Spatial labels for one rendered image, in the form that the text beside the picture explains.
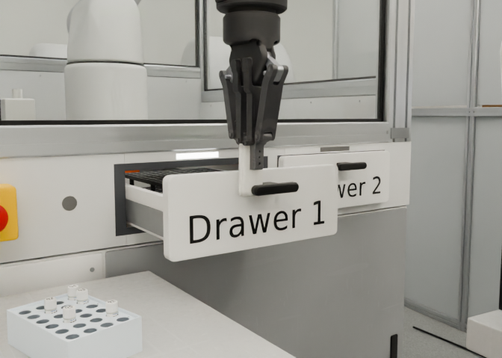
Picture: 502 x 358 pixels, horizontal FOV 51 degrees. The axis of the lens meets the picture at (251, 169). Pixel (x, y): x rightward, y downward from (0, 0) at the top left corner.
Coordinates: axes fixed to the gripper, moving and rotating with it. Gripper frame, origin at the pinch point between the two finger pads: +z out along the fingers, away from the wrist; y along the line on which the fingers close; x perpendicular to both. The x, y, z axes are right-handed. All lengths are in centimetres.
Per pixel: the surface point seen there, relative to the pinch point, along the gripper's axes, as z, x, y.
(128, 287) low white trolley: 17.3, -12.7, -12.1
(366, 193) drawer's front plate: 9.0, 42.1, -18.7
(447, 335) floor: 94, 167, -84
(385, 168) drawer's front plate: 4, 48, -19
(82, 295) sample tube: 12.7, -23.0, 0.5
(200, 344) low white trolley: 17.1, -13.4, 10.2
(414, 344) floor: 94, 146, -86
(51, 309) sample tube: 13.3, -26.5, 1.5
